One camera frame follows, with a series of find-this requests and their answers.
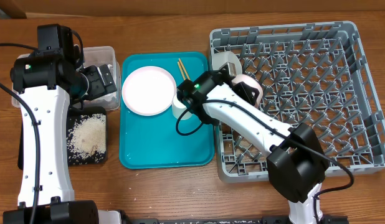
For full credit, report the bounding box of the small white bowl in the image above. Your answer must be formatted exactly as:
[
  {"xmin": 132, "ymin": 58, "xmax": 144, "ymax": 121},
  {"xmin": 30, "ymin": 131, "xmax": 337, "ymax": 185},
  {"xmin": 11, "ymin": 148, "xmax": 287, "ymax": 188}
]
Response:
[{"xmin": 232, "ymin": 74, "xmax": 264, "ymax": 108}]

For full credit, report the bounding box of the grey bowl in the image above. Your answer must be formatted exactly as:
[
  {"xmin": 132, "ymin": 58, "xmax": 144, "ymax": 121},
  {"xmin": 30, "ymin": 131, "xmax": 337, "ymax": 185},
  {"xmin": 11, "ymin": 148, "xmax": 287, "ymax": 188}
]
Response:
[{"xmin": 211, "ymin": 51, "xmax": 243, "ymax": 75}]

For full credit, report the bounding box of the pile of rice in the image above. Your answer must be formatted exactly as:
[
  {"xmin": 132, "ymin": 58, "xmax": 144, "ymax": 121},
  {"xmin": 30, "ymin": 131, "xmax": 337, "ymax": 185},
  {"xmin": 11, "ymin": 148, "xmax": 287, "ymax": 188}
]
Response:
[{"xmin": 67, "ymin": 113, "xmax": 107, "ymax": 159}]

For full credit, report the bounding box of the white paper cup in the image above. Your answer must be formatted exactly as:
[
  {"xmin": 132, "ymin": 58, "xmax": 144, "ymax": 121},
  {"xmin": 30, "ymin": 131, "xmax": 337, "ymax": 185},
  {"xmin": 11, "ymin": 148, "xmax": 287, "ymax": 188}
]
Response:
[{"xmin": 171, "ymin": 95, "xmax": 192, "ymax": 120}]

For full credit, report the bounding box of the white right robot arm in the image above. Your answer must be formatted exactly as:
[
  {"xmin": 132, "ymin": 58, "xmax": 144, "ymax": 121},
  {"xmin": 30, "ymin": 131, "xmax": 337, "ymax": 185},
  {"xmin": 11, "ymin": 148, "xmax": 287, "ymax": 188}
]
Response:
[{"xmin": 176, "ymin": 68, "xmax": 354, "ymax": 223}]

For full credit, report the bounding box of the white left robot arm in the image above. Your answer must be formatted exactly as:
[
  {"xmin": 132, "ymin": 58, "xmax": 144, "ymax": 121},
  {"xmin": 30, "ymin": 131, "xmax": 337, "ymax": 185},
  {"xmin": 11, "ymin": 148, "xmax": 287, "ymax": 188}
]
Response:
[{"xmin": 3, "ymin": 24, "xmax": 127, "ymax": 223}]

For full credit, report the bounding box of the grey dishwasher rack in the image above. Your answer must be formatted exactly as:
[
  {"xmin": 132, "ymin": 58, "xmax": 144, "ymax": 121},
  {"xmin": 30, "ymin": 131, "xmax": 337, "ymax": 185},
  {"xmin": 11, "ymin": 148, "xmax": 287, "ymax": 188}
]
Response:
[{"xmin": 209, "ymin": 21, "xmax": 385, "ymax": 175}]

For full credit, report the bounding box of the clear plastic bin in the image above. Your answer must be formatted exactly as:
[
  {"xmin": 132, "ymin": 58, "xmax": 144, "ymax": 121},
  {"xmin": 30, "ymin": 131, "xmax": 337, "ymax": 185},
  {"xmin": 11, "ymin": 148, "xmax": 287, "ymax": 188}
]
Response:
[{"xmin": 10, "ymin": 46, "xmax": 121, "ymax": 110}]

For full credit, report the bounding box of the black tray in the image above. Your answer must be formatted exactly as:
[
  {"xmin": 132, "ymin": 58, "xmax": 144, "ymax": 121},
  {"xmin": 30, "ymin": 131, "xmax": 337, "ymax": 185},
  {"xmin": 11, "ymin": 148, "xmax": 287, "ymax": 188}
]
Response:
[{"xmin": 17, "ymin": 106, "xmax": 108, "ymax": 171}]

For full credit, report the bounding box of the large white plate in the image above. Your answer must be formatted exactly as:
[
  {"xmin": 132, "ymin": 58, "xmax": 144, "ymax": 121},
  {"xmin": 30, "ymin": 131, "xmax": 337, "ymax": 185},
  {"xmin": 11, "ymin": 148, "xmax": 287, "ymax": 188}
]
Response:
[{"xmin": 121, "ymin": 66, "xmax": 176, "ymax": 116}]

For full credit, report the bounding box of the teal plastic tray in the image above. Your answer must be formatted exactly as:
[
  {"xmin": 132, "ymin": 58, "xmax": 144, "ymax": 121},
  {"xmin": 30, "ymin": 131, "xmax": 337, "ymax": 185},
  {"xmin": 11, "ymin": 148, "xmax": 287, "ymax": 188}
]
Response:
[{"xmin": 119, "ymin": 52, "xmax": 215, "ymax": 169}]

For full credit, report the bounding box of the wooden chopstick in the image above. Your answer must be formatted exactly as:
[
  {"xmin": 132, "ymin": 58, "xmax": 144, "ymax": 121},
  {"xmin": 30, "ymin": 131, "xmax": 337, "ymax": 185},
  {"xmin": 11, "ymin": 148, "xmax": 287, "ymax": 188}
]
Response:
[
  {"xmin": 177, "ymin": 61, "xmax": 186, "ymax": 80},
  {"xmin": 178, "ymin": 58, "xmax": 190, "ymax": 80}
]

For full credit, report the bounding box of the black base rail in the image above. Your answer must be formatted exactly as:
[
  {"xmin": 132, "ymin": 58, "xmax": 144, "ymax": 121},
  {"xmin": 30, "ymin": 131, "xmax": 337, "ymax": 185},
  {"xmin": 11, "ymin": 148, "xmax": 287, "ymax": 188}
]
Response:
[{"xmin": 120, "ymin": 213, "xmax": 349, "ymax": 224}]

